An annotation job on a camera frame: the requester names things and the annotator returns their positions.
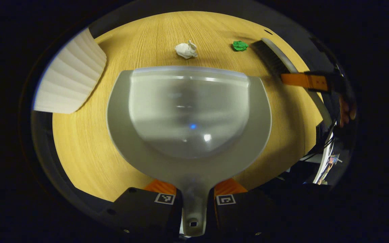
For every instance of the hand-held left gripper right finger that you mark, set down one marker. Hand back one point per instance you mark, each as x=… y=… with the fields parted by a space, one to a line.
x=235 y=216

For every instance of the grey translucent dustpan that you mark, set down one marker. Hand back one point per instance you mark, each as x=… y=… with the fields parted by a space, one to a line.
x=187 y=111

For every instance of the white paper ball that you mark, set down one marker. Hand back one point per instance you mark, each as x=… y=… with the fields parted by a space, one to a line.
x=186 y=50

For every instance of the green paper scrap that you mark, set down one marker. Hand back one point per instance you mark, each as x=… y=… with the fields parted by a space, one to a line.
x=240 y=45

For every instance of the white panel edge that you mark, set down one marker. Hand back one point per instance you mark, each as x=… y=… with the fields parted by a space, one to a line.
x=324 y=158

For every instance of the small white broom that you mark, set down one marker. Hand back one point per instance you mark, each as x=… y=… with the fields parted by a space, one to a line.
x=272 y=59

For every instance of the wooden desktop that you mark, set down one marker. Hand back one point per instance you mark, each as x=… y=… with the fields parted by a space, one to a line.
x=89 y=152

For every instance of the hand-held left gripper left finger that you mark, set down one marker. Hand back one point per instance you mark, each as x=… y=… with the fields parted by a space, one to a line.
x=140 y=209

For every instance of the white ribbed garbage bin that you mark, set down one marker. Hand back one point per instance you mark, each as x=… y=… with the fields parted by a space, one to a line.
x=69 y=77

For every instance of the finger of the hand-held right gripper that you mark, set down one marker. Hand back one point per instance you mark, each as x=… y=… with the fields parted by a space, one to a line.
x=302 y=81

